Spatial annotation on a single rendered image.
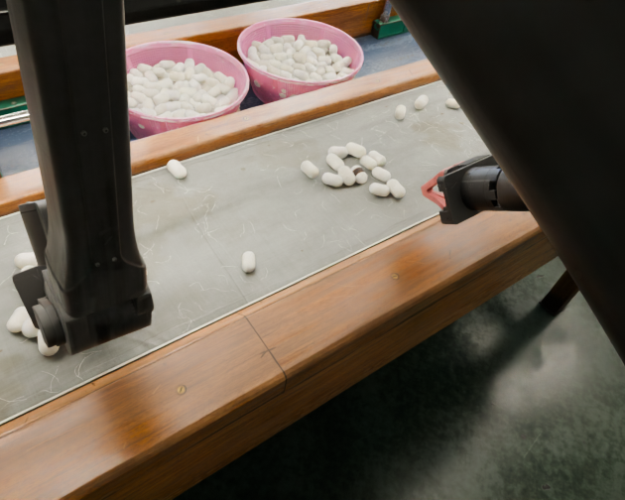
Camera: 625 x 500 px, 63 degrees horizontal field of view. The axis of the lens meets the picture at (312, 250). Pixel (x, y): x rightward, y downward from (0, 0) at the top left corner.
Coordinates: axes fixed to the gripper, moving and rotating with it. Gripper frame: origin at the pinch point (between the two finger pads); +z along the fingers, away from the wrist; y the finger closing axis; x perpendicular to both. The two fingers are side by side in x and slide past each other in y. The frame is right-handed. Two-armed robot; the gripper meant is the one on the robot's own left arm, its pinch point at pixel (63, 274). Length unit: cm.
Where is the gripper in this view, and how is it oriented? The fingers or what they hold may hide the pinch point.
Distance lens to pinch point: 70.7
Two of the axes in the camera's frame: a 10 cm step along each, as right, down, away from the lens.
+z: -5.3, -0.8, 8.5
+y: -8.0, 3.7, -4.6
